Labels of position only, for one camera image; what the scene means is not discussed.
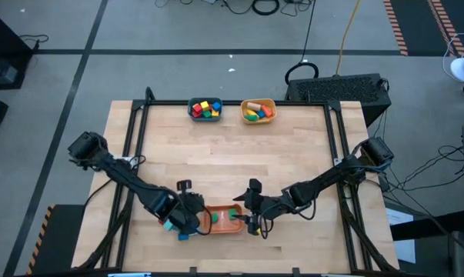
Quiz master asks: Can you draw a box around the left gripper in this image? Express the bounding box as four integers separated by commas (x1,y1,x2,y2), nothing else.
169,192,206,235

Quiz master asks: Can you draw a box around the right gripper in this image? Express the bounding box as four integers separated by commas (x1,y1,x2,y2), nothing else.
231,192,285,235

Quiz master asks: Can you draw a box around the orange plastic bin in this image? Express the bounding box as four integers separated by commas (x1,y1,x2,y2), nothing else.
199,204,245,235

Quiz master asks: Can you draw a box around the yellow plastic bin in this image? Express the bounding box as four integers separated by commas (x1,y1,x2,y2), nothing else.
240,98,278,125

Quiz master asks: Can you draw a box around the teal plastic bin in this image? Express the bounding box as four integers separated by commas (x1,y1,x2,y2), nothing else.
186,97,223,123

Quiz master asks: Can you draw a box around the black mat with yellow stripes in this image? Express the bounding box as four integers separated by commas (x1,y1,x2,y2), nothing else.
26,203,87,276

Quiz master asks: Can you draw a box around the black computer case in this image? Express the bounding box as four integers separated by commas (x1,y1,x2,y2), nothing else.
285,72,392,128

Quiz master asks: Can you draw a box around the white paper sheet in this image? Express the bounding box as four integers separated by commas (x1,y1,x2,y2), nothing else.
385,207,416,265

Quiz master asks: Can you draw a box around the black mat with orange stripes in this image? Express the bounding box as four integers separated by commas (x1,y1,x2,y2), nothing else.
382,0,464,58

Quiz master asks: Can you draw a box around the white round device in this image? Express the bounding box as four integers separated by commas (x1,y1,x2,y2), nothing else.
449,49,464,84

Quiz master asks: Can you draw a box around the black cabinet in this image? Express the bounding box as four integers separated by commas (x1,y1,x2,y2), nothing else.
0,7,35,92

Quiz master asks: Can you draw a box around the black metal table frame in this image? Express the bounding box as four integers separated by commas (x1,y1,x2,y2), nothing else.
75,86,400,276

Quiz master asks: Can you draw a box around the black hanging cable with loop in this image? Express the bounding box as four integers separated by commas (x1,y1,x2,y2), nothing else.
284,0,319,86

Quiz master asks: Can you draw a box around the yellow hanging cable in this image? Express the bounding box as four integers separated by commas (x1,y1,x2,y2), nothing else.
334,0,362,76

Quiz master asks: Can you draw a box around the black cable coil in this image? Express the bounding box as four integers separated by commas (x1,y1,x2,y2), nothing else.
251,0,281,16

